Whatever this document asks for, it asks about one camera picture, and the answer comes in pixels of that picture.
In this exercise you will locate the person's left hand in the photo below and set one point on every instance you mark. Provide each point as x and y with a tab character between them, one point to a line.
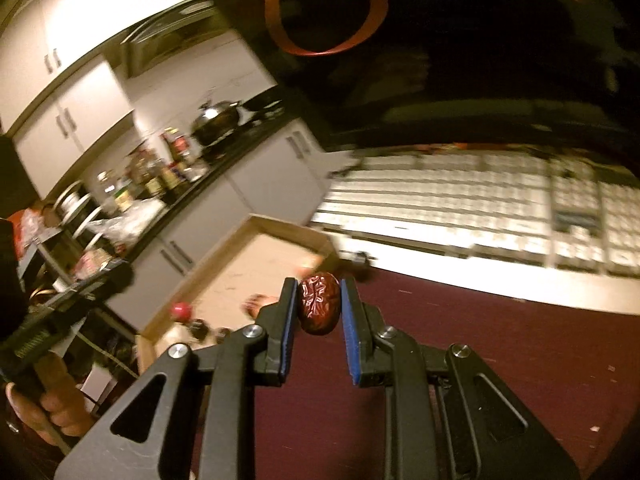
65	410

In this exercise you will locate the dark red cloth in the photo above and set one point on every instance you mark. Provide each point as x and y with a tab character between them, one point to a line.
500	360

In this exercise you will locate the row of condiment bottles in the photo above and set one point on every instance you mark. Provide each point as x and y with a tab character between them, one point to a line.
170	160

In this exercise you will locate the dish rack with plates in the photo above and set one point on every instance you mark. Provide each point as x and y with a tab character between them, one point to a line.
75	205

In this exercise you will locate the white upper cabinets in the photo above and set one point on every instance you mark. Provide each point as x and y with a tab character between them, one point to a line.
90	25

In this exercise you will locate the clear plastic bag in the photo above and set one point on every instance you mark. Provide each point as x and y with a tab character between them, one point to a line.
130	220

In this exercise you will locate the grey lower cabinets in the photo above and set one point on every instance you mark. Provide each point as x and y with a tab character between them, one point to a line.
270	180

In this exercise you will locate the black kitchen counter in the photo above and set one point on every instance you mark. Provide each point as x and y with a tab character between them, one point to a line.
250	142

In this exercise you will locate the black monitor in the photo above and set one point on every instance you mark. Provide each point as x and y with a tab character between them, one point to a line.
500	60

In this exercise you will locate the wrinkled red date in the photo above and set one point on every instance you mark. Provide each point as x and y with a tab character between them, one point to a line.
320	302

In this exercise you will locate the metal wok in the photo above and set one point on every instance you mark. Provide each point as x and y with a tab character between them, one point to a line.
217	122

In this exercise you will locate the shallow cardboard box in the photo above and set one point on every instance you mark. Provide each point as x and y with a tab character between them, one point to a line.
250	265

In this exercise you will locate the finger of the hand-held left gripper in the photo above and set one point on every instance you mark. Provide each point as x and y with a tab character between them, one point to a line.
105	282

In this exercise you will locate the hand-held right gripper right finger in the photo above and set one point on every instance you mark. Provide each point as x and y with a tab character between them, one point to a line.
350	340

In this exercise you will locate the red tomato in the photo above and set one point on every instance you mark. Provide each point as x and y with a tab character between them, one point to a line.
181	311

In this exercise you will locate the black stove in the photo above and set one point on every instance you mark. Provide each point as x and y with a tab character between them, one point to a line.
262	105

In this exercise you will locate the range hood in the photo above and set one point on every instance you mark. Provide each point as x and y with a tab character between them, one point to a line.
165	35

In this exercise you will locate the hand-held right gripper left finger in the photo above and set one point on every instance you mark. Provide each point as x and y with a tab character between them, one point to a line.
289	340

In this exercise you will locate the red snack packet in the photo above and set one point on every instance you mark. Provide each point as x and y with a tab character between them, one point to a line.
95	260

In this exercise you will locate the white keyboard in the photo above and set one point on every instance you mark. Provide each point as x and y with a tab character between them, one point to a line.
450	200

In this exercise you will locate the white flat board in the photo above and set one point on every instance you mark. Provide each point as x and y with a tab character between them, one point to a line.
500	280

